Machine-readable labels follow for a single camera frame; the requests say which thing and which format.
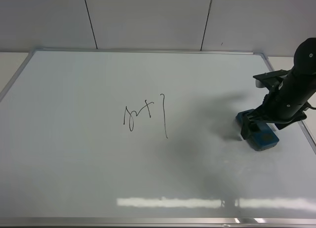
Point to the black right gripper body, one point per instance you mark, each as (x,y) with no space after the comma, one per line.
(285,102)

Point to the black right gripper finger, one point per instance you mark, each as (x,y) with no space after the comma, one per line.
(248,128)
(280,126)

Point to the blue board eraser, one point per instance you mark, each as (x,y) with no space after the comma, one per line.
(262,140)

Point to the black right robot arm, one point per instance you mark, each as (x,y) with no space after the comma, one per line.
(304,62)

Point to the white whiteboard with aluminium frame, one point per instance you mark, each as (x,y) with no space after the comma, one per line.
(146,139)

